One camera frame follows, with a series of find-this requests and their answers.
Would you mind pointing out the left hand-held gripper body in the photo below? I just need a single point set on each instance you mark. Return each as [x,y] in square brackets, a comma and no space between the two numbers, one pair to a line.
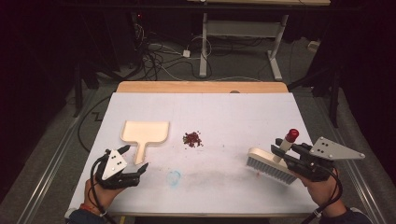
[114,164]

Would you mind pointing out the white table mat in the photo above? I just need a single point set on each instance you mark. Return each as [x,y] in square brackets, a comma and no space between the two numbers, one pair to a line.
[233,118]

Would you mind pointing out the white metal desk frame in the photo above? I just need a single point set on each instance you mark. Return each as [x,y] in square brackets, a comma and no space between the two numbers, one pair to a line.
[243,28]

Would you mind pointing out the person's left hand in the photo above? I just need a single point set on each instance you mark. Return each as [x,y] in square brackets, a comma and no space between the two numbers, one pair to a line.
[104,196]

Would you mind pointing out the person's right hand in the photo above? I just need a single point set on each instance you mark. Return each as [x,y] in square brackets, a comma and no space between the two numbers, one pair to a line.
[320,193]

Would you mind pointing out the white power adapter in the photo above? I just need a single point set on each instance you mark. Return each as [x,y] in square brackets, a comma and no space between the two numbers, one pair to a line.
[186,53]

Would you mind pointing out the black stand leg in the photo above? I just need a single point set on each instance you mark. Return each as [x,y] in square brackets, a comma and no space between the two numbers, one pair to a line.
[77,93]
[334,99]

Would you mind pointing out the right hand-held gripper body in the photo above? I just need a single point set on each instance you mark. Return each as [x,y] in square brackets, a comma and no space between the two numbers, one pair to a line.
[313,165]

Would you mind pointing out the metal floor rail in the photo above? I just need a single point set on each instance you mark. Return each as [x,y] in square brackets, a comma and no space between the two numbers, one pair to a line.
[358,175]
[52,168]

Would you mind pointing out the wooden table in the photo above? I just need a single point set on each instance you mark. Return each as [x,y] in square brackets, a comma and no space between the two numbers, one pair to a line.
[186,87]

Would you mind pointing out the cream plastic dustpan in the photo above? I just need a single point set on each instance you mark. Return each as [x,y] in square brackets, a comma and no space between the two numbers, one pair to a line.
[144,135]

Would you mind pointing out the pile of red crumbs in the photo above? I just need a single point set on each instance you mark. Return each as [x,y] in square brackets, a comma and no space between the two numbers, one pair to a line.
[193,139]

